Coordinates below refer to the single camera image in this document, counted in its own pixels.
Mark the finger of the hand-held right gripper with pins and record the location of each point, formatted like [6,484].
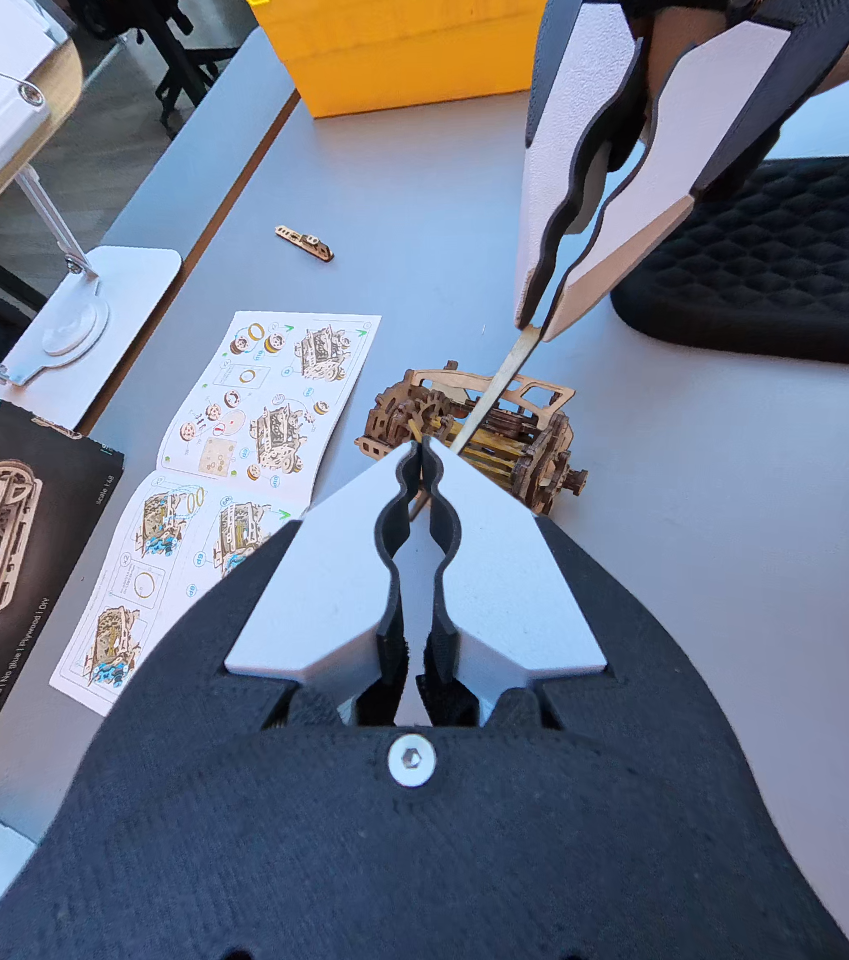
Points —
[709,105]
[574,90]

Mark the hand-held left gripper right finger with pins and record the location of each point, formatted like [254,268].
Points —
[522,600]

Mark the black office chair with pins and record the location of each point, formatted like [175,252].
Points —
[169,60]

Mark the white desktop stand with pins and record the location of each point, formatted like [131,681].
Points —
[117,300]

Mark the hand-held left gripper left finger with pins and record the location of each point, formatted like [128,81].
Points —
[304,600]

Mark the small wooden model part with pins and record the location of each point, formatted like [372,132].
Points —
[304,241]

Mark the black honeycomb cushion pad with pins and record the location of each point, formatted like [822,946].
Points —
[792,262]

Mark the yellow box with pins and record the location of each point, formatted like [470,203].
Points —
[394,52]

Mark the round wooden table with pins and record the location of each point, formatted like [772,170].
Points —
[68,112]

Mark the black model kit box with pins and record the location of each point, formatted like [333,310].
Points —
[34,600]

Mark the printed instruction sheet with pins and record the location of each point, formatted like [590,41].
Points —
[282,390]

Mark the wooden model vehicle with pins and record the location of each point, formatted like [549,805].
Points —
[529,450]

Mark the thin wooden stick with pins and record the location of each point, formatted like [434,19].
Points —
[499,379]

